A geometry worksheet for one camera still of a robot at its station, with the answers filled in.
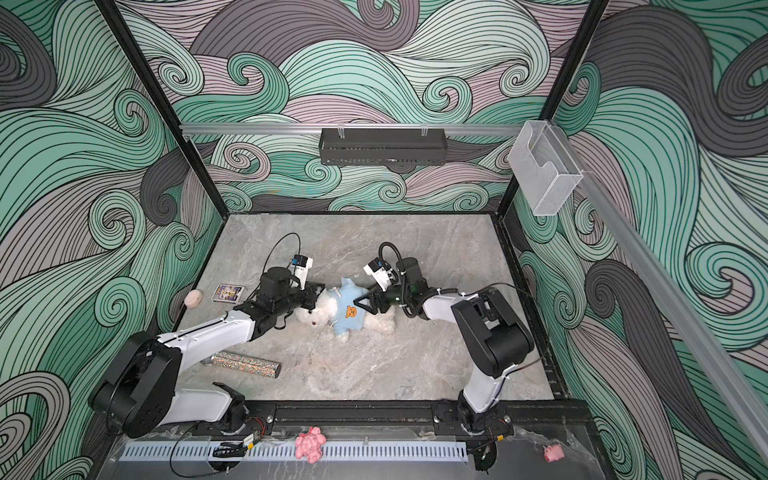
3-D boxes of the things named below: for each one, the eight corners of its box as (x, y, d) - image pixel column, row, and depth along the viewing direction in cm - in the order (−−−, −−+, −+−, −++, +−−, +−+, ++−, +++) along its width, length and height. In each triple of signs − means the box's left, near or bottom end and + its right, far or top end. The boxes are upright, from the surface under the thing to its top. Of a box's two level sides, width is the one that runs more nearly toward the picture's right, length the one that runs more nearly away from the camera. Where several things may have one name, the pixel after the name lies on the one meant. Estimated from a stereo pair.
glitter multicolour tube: (213, 366, 84) (207, 361, 81) (220, 353, 86) (215, 348, 83) (277, 380, 81) (273, 376, 78) (282, 366, 84) (279, 362, 81)
